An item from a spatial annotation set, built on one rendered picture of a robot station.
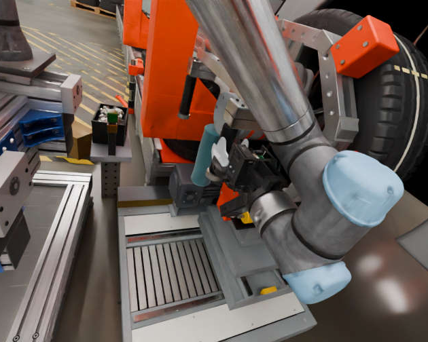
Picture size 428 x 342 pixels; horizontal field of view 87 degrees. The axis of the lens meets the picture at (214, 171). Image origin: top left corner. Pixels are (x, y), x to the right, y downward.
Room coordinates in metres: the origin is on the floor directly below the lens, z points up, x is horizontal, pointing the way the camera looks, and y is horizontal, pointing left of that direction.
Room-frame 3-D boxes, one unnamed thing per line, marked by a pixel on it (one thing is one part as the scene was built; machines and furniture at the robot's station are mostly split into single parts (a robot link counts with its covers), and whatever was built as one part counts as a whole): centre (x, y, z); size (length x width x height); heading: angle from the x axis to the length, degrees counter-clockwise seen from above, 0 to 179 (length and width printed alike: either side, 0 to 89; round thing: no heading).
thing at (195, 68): (0.79, 0.15, 0.93); 0.09 x 0.05 x 0.05; 121
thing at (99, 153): (0.97, 0.56, 0.44); 0.43 x 0.17 x 0.03; 31
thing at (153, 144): (2.12, 0.96, 0.28); 2.47 x 0.09 x 0.22; 31
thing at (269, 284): (0.80, -0.28, 0.13); 0.50 x 0.36 x 0.10; 31
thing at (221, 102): (0.71, -0.06, 0.85); 0.21 x 0.14 x 0.14; 121
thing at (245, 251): (0.84, -0.26, 0.32); 0.40 x 0.30 x 0.28; 31
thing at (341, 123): (0.75, -0.12, 0.85); 0.54 x 0.07 x 0.54; 31
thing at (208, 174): (0.48, 0.00, 0.83); 0.04 x 0.04 x 0.16
